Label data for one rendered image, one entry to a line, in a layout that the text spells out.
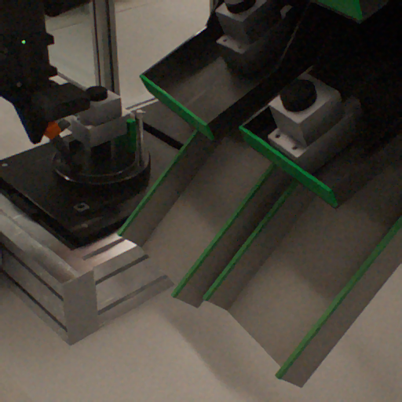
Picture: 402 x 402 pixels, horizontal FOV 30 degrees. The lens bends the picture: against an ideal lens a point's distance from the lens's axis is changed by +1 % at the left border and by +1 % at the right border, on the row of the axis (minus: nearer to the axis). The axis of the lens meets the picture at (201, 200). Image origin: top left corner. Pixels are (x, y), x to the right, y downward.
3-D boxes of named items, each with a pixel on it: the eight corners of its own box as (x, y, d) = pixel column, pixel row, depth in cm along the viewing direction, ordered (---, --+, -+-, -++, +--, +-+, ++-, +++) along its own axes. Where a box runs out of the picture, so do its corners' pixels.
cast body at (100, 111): (90, 148, 103) (85, 102, 99) (71, 137, 106) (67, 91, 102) (138, 129, 108) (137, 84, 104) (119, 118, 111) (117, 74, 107)
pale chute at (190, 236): (198, 309, 82) (172, 297, 79) (140, 246, 91) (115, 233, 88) (359, 101, 80) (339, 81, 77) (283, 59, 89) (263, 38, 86)
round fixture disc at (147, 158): (90, 207, 101) (89, 195, 100) (34, 166, 110) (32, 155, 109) (170, 171, 109) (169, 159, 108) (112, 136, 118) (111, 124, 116)
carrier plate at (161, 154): (82, 251, 96) (80, 238, 95) (-13, 176, 111) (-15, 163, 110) (218, 184, 110) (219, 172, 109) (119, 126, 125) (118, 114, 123)
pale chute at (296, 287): (301, 389, 73) (277, 378, 70) (226, 309, 82) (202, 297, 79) (488, 155, 71) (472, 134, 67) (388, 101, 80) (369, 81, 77)
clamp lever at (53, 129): (68, 170, 104) (45, 131, 98) (60, 165, 105) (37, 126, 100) (88, 154, 105) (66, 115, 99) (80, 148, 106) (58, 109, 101)
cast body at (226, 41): (251, 77, 76) (228, 20, 71) (224, 63, 79) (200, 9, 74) (309, 26, 78) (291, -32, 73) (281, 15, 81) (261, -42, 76)
